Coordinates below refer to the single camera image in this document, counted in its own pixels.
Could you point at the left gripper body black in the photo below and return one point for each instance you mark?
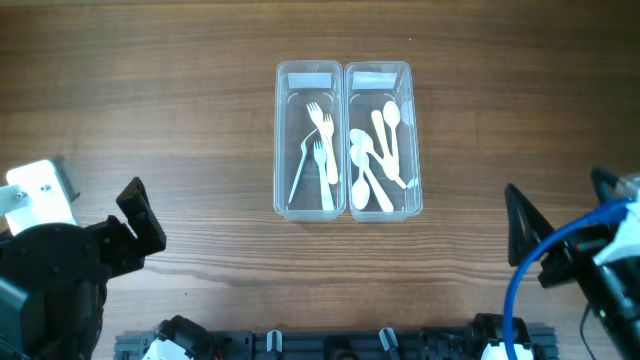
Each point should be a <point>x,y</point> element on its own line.
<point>118,252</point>

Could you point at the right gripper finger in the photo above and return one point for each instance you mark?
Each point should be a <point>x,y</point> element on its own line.
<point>604,183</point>
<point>527,226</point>

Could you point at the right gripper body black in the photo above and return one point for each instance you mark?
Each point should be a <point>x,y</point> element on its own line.
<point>575,254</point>

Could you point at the yellow plastic spoon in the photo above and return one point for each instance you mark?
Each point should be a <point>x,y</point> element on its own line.
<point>387,155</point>

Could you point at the white spoon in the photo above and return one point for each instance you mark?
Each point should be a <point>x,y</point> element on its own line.
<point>391,115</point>
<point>361,190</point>
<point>365,142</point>

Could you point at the white spoon crossing diagonal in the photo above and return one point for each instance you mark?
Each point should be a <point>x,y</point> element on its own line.
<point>375,187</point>

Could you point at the yellow plastic fork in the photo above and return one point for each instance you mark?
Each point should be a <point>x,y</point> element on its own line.
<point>328,131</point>

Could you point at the white plastic fork tall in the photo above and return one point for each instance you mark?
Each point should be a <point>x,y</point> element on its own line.
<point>304,149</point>

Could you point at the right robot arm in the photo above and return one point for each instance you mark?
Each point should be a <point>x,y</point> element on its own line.
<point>611,290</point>

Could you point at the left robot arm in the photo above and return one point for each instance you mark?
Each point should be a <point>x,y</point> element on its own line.
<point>54,278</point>

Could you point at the right clear plastic container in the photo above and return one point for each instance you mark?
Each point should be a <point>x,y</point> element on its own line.
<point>369,85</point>

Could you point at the clear plastic container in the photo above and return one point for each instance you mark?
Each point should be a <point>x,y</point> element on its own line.
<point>369,85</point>
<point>297,84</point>

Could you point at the left clear plastic container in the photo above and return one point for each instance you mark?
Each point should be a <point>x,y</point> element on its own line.
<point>297,84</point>

